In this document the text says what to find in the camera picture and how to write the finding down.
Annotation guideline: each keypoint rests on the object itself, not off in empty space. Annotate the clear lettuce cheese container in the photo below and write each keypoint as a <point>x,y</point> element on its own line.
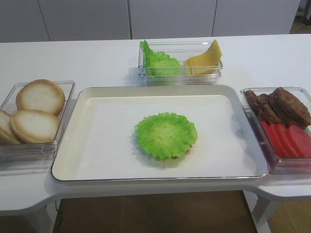
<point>181,51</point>

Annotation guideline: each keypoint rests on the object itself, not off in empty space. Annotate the clear patty tomato container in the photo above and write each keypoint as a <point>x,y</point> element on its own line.
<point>277,165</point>

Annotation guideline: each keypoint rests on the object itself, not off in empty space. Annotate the clear bun container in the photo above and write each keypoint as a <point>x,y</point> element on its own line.
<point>37,151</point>

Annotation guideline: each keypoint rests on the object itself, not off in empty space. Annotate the white metal serving tray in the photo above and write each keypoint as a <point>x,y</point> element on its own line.
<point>100,142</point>

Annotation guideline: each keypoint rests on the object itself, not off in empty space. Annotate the stacked red tomato slices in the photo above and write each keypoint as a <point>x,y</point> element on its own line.
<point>279,141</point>

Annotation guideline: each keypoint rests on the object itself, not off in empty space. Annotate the left edge bun half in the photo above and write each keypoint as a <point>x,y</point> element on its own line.
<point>6,135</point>

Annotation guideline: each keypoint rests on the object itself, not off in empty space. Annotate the green lettuce leaves in container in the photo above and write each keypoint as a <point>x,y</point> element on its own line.
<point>159,63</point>

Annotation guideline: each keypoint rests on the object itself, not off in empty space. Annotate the front bun half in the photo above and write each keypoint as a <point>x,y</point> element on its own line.
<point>34,126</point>

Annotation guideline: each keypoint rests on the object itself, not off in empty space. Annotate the yellow cheese slices stack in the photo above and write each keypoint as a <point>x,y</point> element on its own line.
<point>202,64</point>

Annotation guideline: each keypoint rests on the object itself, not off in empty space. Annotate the brown meat patty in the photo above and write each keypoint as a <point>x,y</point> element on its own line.
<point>269,115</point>
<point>289,108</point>
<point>251,98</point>

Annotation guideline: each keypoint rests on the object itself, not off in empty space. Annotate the red tomato slice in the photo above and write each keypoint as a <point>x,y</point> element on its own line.
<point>300,140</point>

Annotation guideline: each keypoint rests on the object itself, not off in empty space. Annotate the top bun half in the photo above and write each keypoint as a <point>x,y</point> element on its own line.
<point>41,95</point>

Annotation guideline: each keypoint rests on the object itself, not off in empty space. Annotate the upright yellow cheese slice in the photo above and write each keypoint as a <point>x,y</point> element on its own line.
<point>214,52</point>

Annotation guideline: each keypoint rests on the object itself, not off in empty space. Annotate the green lettuce leaf on tray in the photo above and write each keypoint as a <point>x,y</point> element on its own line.
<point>166,135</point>

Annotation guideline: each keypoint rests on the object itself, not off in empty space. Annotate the left brown meat patty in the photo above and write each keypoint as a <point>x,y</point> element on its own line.
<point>251,98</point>

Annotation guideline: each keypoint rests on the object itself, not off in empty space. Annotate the middle brown meat patty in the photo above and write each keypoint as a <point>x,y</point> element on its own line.
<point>269,115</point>

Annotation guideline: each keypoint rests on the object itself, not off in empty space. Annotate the right brown meat patty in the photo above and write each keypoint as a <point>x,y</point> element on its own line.
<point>289,108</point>

